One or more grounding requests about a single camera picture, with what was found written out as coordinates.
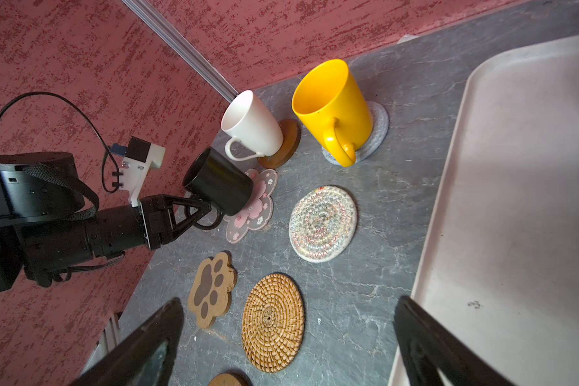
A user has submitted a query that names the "rattan round coaster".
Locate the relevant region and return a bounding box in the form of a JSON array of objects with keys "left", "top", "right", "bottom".
[{"left": 241, "top": 273, "right": 305, "bottom": 373}]

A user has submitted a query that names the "cork paw print coaster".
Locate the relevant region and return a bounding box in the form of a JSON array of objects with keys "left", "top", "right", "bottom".
[{"left": 187, "top": 251, "right": 237, "bottom": 329}]

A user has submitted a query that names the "multicolour woven round coaster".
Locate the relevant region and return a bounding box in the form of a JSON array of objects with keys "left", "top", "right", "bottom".
[{"left": 289, "top": 186, "right": 358, "bottom": 263}]

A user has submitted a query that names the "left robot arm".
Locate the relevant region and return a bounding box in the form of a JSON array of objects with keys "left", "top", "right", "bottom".
[{"left": 0, "top": 152, "right": 212, "bottom": 292}]

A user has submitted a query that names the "grey woven round coaster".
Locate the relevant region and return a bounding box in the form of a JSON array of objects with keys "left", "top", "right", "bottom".
[{"left": 318, "top": 96, "right": 388, "bottom": 167}]

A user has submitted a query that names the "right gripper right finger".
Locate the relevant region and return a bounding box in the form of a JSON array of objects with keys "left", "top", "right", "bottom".
[{"left": 394, "top": 295, "right": 511, "bottom": 385}]

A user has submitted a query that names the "black mug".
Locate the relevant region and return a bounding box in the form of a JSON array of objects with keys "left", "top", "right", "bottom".
[{"left": 182, "top": 147, "right": 254, "bottom": 230}]

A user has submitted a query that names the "yellow mug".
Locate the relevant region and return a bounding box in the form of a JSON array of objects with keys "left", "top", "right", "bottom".
[{"left": 291, "top": 59, "right": 373, "bottom": 167}]

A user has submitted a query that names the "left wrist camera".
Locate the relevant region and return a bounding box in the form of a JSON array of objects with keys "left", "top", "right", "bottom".
[{"left": 110, "top": 137, "right": 166, "bottom": 207}]

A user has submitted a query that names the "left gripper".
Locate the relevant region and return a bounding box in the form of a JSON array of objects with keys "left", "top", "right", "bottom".
[{"left": 85, "top": 195, "right": 214, "bottom": 257}]

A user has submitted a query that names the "pink flower coaster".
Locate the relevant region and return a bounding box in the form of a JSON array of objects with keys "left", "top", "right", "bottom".
[{"left": 223, "top": 169, "right": 278, "bottom": 244}]

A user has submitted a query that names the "beige tray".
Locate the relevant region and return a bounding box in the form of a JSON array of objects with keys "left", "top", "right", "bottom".
[{"left": 412, "top": 35, "right": 579, "bottom": 385}]

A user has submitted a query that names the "white mug with handle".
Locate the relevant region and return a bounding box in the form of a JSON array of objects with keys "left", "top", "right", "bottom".
[{"left": 221, "top": 90, "right": 284, "bottom": 162}]

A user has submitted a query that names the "brown wooden round coaster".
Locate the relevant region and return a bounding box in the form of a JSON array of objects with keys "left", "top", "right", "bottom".
[{"left": 208, "top": 372, "right": 249, "bottom": 386}]

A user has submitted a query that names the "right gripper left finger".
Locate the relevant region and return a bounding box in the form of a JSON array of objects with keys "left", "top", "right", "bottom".
[{"left": 72, "top": 298, "right": 184, "bottom": 385}]

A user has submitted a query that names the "dark amber round coaster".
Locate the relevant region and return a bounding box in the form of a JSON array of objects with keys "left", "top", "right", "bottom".
[{"left": 257, "top": 119, "right": 302, "bottom": 169}]

